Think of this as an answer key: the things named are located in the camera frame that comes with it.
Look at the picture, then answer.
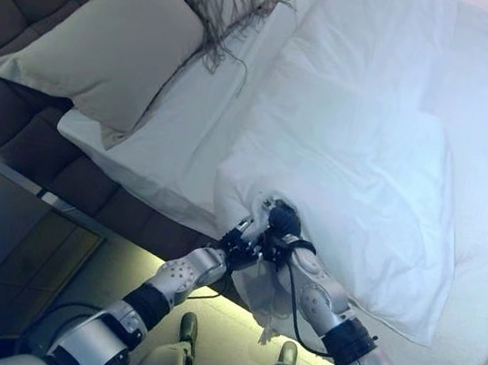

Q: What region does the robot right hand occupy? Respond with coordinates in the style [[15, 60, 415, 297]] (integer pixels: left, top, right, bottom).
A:
[[256, 197, 305, 265]]

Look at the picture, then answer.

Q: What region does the silver robot left leg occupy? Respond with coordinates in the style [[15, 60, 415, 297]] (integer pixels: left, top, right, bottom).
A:
[[142, 305, 204, 365]]

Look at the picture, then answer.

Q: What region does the large beige pillow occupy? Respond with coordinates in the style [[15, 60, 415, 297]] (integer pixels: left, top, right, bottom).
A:
[[0, 0, 211, 163]]

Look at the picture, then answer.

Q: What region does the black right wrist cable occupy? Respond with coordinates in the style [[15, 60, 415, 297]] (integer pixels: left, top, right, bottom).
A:
[[268, 242, 354, 359]]

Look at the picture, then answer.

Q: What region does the white duvet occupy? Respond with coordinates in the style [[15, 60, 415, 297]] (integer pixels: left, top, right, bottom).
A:
[[191, 0, 488, 365]]

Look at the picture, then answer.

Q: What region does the wooden nightstand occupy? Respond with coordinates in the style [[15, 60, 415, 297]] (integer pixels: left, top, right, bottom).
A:
[[0, 163, 117, 363]]

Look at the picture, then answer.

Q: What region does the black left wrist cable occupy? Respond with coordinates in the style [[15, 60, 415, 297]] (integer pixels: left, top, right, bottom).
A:
[[178, 281, 230, 310]]

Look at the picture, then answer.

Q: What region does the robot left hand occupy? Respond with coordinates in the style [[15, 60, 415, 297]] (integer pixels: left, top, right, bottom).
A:
[[217, 209, 271, 269]]

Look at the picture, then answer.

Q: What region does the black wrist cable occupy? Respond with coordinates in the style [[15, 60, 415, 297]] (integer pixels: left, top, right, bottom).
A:
[[268, 242, 354, 359], [178, 281, 230, 310]]

